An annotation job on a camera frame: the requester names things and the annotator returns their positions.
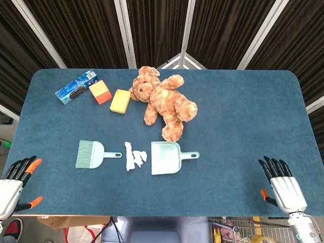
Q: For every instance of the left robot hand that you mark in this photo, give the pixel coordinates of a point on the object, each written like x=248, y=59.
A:
x=10, y=192

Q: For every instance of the mint green dustpan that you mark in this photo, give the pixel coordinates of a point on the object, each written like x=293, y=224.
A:
x=164, y=159

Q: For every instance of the grey robot torso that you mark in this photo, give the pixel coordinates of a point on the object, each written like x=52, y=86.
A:
x=157, y=230

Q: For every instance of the red black shoe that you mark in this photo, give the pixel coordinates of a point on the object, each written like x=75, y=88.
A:
x=14, y=226

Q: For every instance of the blue felt table cover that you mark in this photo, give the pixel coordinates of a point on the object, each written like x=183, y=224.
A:
x=240, y=126

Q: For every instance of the yellow sponge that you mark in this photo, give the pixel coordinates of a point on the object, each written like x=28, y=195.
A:
x=120, y=101

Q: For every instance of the long white paper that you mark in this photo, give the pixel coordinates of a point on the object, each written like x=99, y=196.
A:
x=129, y=159

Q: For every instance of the orange yellow foam cube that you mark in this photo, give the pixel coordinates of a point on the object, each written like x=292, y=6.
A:
x=100, y=92

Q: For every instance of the brown teddy bear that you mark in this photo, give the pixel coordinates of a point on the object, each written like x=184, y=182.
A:
x=164, y=98

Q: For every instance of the mint green hand broom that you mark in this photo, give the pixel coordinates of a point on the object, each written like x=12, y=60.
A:
x=92, y=155

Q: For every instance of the red white plastic bag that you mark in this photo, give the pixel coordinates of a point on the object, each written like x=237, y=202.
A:
x=83, y=234

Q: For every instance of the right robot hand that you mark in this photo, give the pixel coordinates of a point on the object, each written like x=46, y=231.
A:
x=287, y=193

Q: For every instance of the brown curtain screen panel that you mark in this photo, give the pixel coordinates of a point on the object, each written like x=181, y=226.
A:
x=303, y=50
x=222, y=33
x=15, y=63
x=83, y=33
x=157, y=27

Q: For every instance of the blue cookie box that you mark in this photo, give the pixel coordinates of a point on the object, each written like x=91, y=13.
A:
x=73, y=87

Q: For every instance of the cardboard box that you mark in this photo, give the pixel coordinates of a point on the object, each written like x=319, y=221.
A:
x=71, y=220

